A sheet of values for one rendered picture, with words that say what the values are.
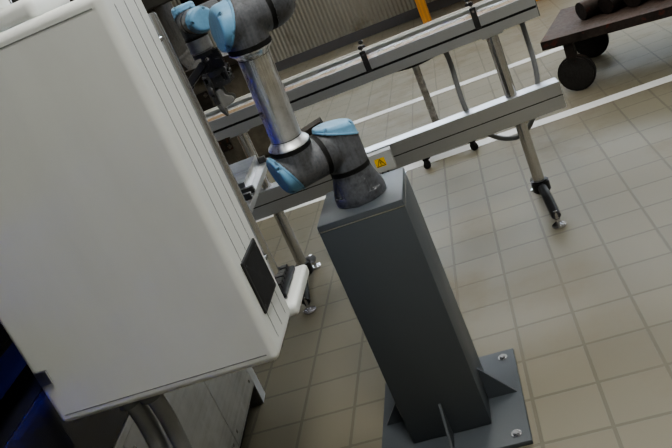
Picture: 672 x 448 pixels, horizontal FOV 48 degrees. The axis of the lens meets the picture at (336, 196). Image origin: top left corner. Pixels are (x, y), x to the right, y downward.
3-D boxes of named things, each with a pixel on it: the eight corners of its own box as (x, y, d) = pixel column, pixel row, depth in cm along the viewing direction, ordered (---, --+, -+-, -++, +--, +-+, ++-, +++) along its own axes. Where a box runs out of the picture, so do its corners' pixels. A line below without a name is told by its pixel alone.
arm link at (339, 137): (376, 157, 209) (358, 112, 205) (335, 180, 205) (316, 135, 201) (356, 152, 220) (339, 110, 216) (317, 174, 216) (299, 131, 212)
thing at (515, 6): (124, 178, 338) (107, 146, 333) (134, 167, 352) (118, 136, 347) (541, 16, 307) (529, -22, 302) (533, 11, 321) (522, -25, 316)
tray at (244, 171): (148, 229, 236) (143, 219, 235) (168, 198, 260) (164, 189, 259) (248, 192, 230) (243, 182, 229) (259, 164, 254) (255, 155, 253)
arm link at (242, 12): (339, 178, 207) (266, -16, 183) (292, 204, 202) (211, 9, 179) (319, 168, 217) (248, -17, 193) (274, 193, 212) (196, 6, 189)
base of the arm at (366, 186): (387, 177, 221) (375, 146, 218) (385, 197, 207) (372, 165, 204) (339, 193, 225) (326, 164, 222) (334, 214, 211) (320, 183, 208)
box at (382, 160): (371, 176, 332) (363, 158, 330) (371, 173, 337) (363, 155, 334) (397, 167, 330) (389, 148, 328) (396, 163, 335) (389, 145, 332)
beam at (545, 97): (226, 231, 350) (215, 209, 346) (229, 225, 357) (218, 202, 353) (567, 106, 323) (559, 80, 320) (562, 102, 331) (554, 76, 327)
